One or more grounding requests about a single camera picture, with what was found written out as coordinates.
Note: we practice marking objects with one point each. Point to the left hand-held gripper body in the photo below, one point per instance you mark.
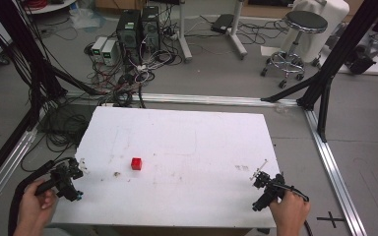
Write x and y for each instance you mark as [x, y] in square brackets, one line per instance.
[64, 182]

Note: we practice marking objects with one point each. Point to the person's left hand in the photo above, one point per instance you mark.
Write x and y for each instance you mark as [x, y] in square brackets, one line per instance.
[32, 208]

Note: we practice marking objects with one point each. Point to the black device on white board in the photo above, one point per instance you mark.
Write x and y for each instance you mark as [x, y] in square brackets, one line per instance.
[361, 60]

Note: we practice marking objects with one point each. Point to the white covered object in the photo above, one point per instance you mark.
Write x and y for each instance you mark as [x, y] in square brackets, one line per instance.
[336, 13]

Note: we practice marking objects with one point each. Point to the black round stool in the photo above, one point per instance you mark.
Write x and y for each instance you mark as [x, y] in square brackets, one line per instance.
[303, 22]

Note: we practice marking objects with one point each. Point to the slim black computer tower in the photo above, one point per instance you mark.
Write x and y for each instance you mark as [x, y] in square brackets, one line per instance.
[151, 28]

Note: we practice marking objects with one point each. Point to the flat black box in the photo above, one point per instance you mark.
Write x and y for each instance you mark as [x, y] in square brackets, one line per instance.
[222, 23]

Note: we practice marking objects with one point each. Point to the long aluminium floor rail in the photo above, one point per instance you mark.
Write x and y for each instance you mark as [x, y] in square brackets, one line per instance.
[210, 99]

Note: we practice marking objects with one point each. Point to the white desk leg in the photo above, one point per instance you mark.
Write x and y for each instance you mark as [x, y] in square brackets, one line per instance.
[237, 36]
[183, 36]

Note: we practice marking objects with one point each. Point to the round white table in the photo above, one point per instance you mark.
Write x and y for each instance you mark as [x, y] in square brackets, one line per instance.
[50, 6]

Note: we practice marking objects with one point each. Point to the large black computer tower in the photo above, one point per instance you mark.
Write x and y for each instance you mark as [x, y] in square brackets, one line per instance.
[128, 36]

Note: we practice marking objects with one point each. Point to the person's right hand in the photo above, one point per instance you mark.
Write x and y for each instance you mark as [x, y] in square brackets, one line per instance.
[290, 213]

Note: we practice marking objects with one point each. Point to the clear plastic bag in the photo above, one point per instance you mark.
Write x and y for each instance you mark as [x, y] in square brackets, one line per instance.
[85, 18]

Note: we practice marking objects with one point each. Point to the red cube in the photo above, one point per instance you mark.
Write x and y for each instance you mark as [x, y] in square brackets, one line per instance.
[136, 164]

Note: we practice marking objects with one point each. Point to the white power supply box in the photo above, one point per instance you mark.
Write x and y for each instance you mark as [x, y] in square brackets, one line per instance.
[98, 47]
[109, 52]

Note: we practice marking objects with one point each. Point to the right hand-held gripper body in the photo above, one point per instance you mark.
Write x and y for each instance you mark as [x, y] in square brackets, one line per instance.
[269, 191]

